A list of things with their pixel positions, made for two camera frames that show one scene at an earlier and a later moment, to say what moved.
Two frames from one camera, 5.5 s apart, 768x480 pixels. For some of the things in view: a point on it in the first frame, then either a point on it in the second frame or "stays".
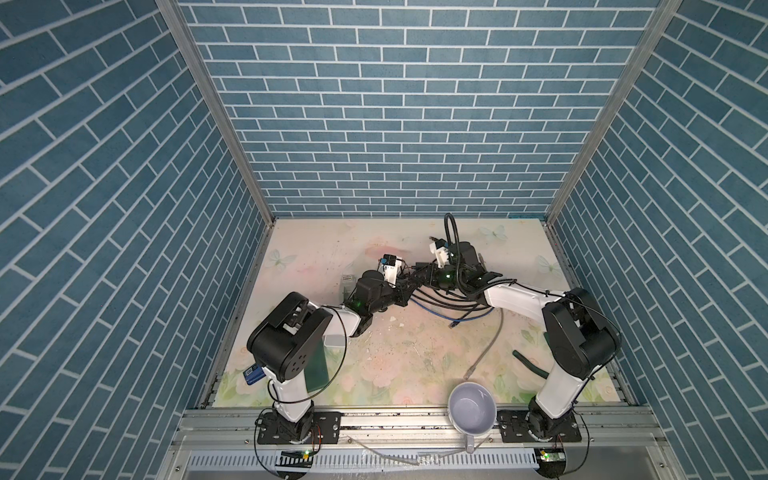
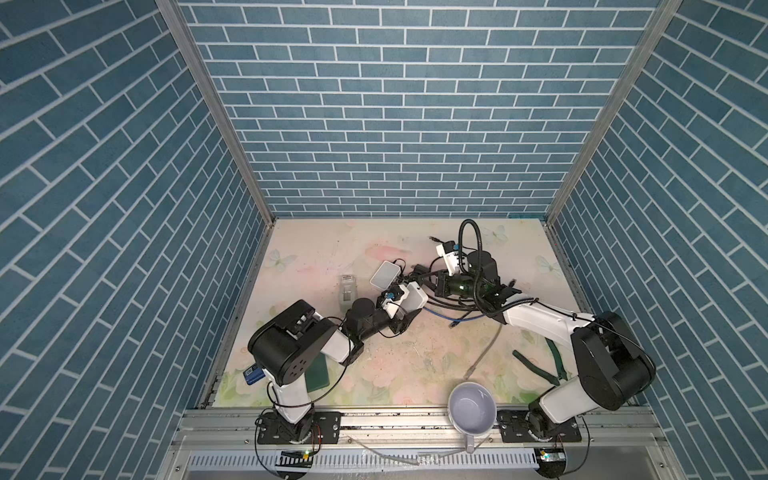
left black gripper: x=403 y=294 -> x=404 y=323
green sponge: x=316 y=373 stays
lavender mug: x=472 y=410 stays
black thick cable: x=436 y=298 -> x=481 y=310
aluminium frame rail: x=615 y=444 stays
